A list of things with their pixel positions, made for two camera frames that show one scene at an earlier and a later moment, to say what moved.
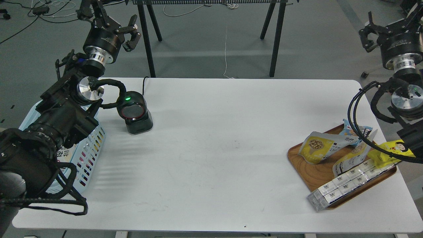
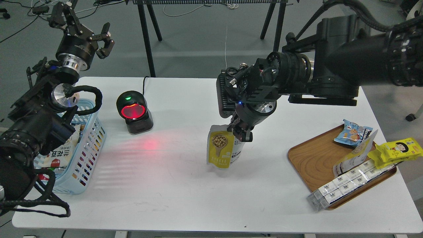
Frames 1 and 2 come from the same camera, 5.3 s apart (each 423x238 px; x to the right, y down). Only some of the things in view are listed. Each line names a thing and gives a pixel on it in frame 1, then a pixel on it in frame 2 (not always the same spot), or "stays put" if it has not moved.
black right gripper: (400, 43) to (249, 114)
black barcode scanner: (132, 108) stays put
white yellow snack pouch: (357, 157) stays put
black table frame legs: (280, 5) stays put
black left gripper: (102, 42) to (76, 49)
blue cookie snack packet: (348, 130) stays put
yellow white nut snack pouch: (316, 146) to (224, 149)
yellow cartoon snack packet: (381, 159) stays put
